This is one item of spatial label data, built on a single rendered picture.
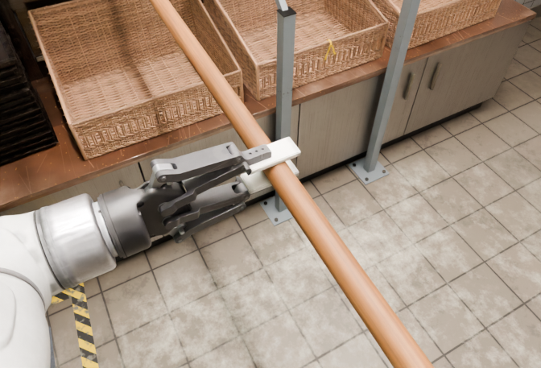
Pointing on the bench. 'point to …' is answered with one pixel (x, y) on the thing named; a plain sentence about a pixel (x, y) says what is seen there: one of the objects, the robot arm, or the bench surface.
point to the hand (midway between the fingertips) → (270, 164)
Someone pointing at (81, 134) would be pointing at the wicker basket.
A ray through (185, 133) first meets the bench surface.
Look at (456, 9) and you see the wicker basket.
